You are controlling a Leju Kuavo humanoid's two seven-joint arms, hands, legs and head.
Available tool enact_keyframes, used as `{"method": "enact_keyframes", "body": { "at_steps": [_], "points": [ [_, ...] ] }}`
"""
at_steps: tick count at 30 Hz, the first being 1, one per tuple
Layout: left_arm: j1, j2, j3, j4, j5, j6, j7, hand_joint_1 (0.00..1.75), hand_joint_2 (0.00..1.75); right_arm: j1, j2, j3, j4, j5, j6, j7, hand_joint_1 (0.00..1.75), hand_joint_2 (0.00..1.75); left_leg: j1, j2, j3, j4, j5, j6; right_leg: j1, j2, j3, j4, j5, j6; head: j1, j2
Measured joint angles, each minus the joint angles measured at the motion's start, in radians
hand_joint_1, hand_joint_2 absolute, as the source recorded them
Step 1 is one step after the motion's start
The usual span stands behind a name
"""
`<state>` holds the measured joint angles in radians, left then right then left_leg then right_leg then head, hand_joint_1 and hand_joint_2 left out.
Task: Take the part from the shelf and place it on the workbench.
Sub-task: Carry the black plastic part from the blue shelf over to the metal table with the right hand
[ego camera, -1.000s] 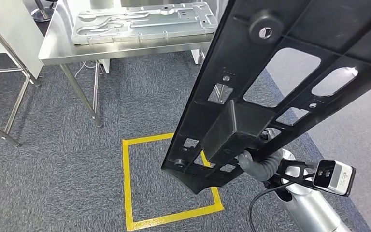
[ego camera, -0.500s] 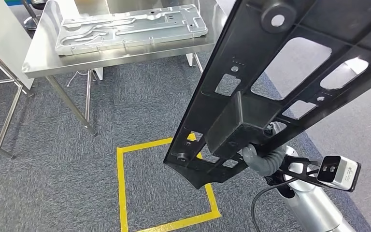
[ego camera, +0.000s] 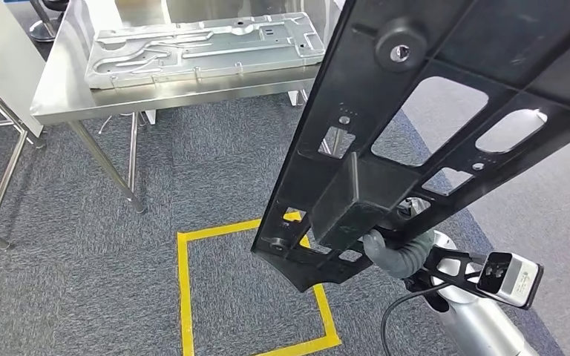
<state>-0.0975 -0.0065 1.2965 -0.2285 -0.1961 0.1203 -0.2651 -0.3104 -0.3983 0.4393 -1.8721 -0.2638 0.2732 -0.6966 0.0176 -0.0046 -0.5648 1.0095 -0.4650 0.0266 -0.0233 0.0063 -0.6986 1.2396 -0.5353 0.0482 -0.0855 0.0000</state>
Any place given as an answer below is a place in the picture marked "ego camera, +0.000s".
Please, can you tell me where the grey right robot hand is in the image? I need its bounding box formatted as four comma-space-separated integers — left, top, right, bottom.
361, 197, 436, 280

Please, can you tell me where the black plastic plate frame part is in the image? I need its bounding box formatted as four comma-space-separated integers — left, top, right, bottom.
251, 0, 570, 294

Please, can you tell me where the stainless steel workbench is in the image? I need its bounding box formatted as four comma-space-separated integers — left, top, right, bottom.
29, 0, 357, 214

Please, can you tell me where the yellow floor tape square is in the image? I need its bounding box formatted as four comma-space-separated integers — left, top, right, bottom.
177, 211, 342, 356

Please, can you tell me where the aluminium fixture plate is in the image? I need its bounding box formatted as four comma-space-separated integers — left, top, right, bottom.
84, 12, 327, 91

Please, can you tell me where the white topped steel table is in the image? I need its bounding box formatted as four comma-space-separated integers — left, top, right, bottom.
0, 0, 46, 250

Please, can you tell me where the thick black camera cable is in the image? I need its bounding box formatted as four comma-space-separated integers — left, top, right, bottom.
381, 282, 451, 356

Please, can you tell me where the pale wrist camera black mount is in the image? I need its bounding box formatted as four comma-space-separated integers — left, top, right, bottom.
422, 245, 545, 311

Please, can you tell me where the thin white cable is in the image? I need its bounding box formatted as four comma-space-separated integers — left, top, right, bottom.
98, 113, 134, 136

